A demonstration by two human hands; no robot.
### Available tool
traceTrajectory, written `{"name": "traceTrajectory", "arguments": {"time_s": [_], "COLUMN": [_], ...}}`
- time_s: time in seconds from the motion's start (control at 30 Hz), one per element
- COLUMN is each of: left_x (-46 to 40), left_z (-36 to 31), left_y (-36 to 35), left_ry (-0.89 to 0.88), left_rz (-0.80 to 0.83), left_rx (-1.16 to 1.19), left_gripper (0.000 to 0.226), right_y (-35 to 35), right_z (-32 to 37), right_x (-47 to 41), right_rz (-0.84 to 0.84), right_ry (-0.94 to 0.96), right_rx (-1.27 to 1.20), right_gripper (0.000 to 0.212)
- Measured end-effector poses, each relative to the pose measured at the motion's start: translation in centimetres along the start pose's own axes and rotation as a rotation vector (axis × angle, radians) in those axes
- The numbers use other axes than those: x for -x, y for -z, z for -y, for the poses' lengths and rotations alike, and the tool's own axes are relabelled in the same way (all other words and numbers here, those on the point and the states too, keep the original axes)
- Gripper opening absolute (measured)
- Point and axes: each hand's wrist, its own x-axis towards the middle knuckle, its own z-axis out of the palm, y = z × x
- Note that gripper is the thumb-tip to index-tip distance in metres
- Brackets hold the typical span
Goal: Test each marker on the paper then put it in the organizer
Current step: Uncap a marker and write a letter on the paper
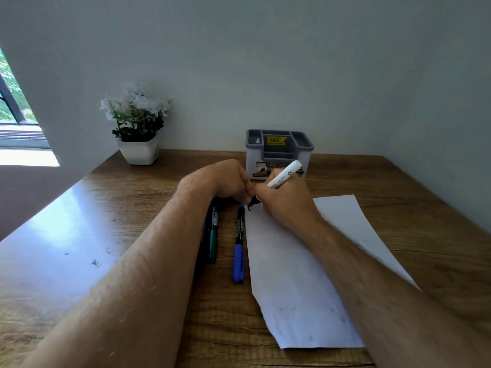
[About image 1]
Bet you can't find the grey white desk organizer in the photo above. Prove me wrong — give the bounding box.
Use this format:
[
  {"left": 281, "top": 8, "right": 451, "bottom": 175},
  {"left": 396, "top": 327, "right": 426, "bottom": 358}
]
[{"left": 245, "top": 129, "right": 315, "bottom": 180}]

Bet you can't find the white potted flower plant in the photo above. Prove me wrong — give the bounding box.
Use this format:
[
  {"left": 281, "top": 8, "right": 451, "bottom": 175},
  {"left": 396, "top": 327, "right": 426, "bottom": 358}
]
[{"left": 99, "top": 82, "right": 172, "bottom": 166}]

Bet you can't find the white barrel black cap marker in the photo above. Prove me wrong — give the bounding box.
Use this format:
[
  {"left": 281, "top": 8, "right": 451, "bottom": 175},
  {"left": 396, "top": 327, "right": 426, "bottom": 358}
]
[{"left": 247, "top": 159, "right": 303, "bottom": 212}]

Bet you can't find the person's right hand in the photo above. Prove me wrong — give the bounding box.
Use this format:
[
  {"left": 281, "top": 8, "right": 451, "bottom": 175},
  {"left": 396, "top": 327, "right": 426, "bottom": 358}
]
[{"left": 254, "top": 167, "right": 326, "bottom": 237}]

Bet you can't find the grey window frame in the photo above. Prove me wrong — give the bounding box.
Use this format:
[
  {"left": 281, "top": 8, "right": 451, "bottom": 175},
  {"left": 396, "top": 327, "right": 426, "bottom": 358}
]
[{"left": 0, "top": 48, "right": 51, "bottom": 149}]

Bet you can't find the person's left hand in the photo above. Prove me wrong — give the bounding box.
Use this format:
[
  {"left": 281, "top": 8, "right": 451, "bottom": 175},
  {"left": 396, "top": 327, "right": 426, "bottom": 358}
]
[{"left": 177, "top": 158, "right": 255, "bottom": 205}]

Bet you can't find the green foliage outside window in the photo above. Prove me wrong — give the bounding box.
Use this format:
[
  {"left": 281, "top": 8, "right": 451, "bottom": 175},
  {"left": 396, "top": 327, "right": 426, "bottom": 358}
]
[{"left": 0, "top": 48, "right": 39, "bottom": 125}]

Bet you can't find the person's right forearm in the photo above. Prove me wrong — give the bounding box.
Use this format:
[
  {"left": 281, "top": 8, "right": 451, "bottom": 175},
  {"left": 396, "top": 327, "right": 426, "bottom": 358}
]
[{"left": 301, "top": 218, "right": 491, "bottom": 368}]

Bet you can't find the person's left forearm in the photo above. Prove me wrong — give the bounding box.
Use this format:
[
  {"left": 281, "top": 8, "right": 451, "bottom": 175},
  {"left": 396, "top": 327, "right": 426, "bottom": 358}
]
[{"left": 19, "top": 179, "right": 215, "bottom": 368}]

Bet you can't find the blue cap slim marker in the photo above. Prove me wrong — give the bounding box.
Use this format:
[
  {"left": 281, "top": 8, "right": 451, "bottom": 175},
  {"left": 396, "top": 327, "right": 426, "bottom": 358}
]
[{"left": 231, "top": 202, "right": 246, "bottom": 284}]

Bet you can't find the green cap slim marker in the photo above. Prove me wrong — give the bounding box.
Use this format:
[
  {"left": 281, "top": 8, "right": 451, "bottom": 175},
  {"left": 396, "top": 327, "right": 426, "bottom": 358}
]
[{"left": 208, "top": 197, "right": 220, "bottom": 264}]

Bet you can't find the white paper sheet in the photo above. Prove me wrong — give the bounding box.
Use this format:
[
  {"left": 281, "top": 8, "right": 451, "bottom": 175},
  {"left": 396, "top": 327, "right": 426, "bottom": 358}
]
[{"left": 243, "top": 194, "right": 421, "bottom": 350}]

